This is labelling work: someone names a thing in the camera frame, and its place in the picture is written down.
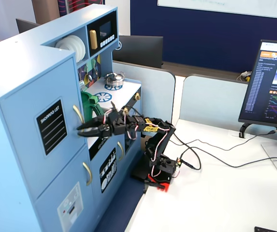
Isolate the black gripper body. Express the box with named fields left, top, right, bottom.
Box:
left=97, top=110, right=129, bottom=138

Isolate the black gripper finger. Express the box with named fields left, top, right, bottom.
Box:
left=77, top=127, right=101, bottom=138
left=76, top=115, right=108, bottom=131

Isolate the shopping list cabinet door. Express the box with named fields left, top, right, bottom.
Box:
left=0, top=57, right=87, bottom=203

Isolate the oven door with window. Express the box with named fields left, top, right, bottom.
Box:
left=123, top=103, right=142, bottom=155

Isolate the dishwasher print cabinet door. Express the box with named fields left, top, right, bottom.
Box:
left=89, top=134, right=126, bottom=215

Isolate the ice dispenser cabinet door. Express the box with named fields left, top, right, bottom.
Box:
left=34, top=145, right=98, bottom=232

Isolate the black toy microwave door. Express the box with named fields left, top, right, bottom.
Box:
left=87, top=11, right=118, bottom=58

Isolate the green plastic container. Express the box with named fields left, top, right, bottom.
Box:
left=81, top=91, right=107, bottom=121

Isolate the steel pot with lid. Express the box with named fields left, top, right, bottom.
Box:
left=103, top=71, right=126, bottom=87

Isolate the grey desk divider panel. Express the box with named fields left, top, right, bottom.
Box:
left=113, top=60, right=176, bottom=124
left=179, top=73, right=249, bottom=126

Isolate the white toy plate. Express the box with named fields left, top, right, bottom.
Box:
left=55, top=38, right=78, bottom=61
left=67, top=35, right=84, bottom=63
left=73, top=35, right=87, bottom=64

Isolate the red table clamp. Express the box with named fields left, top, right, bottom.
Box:
left=146, top=173, right=170, bottom=192

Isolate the blue wooden toy kitchen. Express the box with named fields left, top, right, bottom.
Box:
left=0, top=3, right=143, bottom=232

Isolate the small black monitor back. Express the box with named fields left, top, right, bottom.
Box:
left=16, top=18, right=42, bottom=34

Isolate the computer monitor with graphs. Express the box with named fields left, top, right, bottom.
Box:
left=238, top=40, right=277, bottom=129

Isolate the long black power cable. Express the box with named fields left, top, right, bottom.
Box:
left=171, top=131, right=277, bottom=170

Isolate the black usb cable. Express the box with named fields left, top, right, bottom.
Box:
left=180, top=129, right=277, bottom=171

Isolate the white wall board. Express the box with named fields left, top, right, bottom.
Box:
left=157, top=0, right=277, bottom=20

